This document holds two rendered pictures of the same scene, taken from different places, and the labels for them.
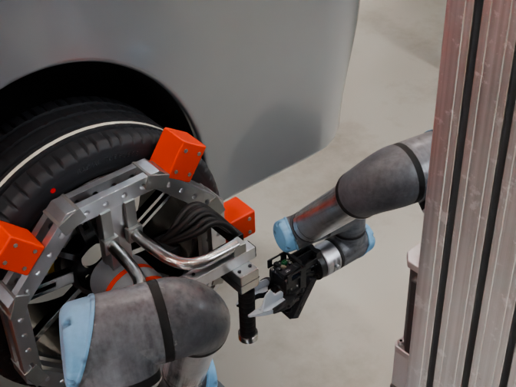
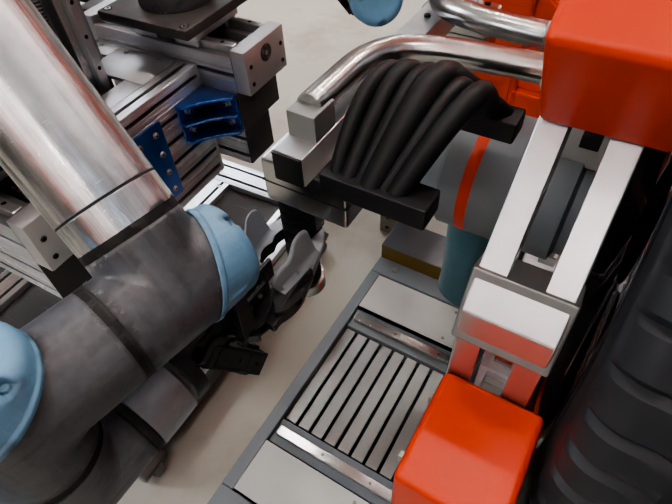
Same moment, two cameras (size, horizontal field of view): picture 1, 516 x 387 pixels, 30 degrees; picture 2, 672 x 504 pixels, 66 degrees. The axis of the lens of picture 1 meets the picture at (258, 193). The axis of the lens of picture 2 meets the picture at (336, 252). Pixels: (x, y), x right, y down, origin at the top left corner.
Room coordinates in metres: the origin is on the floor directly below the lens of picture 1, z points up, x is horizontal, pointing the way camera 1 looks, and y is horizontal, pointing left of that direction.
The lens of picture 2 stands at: (1.87, -0.05, 1.24)
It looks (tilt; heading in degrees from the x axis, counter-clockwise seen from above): 49 degrees down; 162
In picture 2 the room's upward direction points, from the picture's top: 4 degrees counter-clockwise
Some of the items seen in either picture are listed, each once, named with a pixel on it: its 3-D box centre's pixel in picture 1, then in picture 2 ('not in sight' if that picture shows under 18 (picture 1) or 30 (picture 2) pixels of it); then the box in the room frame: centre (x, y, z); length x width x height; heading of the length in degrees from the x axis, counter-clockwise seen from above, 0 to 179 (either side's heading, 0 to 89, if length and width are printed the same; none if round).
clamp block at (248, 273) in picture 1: (236, 270); (317, 176); (1.52, 0.05, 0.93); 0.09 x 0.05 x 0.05; 38
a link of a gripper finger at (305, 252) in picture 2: (251, 288); (301, 251); (1.54, 0.02, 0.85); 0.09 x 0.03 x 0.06; 119
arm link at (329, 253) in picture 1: (324, 259); (146, 390); (1.63, -0.15, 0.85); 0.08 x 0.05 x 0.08; 38
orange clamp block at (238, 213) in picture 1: (231, 222); (462, 462); (1.77, 0.06, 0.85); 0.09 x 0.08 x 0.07; 128
